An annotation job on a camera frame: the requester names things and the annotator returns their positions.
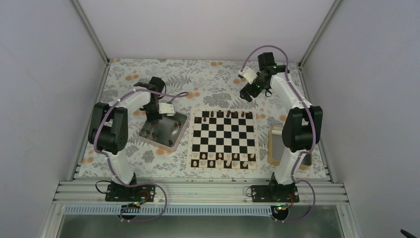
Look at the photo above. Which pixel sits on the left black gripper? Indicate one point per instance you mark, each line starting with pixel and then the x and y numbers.
pixel 151 118

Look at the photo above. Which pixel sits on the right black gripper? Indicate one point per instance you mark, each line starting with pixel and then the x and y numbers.
pixel 247 95

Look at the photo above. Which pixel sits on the silver metal tray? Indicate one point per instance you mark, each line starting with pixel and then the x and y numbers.
pixel 169 128

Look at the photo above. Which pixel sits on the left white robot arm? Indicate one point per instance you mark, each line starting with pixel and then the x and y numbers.
pixel 108 132

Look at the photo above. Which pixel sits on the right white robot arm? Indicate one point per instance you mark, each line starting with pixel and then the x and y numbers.
pixel 301 130

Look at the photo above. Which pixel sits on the floral patterned table mat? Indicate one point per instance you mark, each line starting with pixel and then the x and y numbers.
pixel 209 83

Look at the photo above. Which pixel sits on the gold rimmed metal tray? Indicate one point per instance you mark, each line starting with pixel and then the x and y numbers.
pixel 276 149

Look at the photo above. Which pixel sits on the black white chessboard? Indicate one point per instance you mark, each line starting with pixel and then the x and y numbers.
pixel 219 139

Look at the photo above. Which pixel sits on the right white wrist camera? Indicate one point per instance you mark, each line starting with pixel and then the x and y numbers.
pixel 248 74

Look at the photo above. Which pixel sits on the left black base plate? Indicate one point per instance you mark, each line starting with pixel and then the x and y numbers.
pixel 119 193

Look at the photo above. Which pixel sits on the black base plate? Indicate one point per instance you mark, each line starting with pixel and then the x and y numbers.
pixel 119 193
pixel 274 194

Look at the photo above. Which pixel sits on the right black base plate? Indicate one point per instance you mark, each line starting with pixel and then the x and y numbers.
pixel 274 194

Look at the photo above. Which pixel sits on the aluminium rail frame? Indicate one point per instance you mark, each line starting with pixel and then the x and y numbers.
pixel 200 192

